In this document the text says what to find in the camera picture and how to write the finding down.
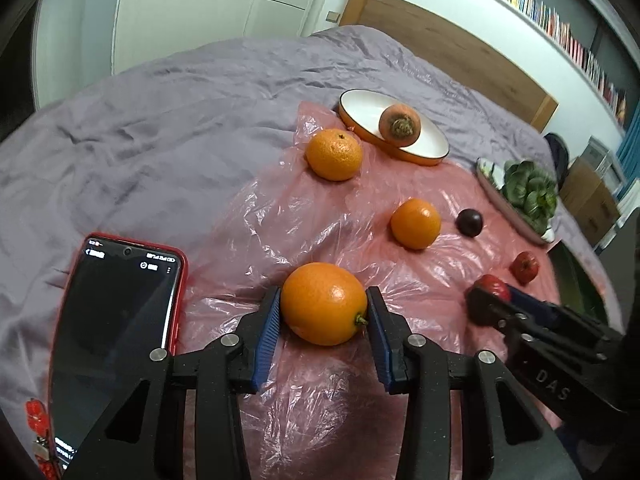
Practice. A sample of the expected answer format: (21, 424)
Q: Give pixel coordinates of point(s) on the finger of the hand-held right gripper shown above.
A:
(487, 307)
(535, 306)

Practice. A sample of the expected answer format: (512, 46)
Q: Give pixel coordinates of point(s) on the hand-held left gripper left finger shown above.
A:
(267, 340)

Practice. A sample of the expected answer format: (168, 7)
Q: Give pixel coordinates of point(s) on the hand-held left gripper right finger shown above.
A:
(382, 345)

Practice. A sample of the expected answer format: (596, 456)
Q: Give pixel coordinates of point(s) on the orange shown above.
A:
(415, 223)
(324, 302)
(334, 154)

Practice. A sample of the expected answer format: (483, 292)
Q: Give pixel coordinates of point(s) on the dark purple plum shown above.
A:
(469, 222)

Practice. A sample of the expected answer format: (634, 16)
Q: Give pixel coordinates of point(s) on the green bok choy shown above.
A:
(530, 195)

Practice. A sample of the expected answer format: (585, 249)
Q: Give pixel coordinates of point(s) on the wooden cabinet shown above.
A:
(587, 205)

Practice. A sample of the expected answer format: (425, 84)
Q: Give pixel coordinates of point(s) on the pink plastic sheet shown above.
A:
(310, 220)

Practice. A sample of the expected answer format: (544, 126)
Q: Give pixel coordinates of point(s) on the dark-rimmed white plate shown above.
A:
(487, 175)

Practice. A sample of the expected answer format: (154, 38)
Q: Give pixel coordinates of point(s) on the black backpack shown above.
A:
(557, 157)

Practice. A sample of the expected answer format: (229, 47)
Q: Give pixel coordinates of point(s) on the red-cased smartphone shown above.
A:
(115, 320)

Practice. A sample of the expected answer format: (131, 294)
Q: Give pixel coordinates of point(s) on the white storage box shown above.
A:
(614, 172)

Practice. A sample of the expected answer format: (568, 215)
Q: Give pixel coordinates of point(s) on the grey storage box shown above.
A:
(596, 149)

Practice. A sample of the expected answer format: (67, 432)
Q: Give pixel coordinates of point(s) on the long blue curtain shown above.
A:
(631, 145)

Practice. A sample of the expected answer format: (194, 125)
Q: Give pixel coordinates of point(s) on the carrot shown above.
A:
(399, 125)

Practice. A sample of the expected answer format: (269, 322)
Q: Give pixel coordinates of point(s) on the orange-rimmed white plate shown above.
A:
(362, 110)

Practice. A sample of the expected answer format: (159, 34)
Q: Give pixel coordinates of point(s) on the wooden headboard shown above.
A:
(450, 45)

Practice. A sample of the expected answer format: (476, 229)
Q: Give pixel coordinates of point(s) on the row of books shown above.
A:
(550, 15)

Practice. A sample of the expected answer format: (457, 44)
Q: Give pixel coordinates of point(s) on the white wardrobe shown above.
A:
(210, 10)

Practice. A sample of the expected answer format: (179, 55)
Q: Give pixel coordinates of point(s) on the wall socket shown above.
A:
(332, 16)

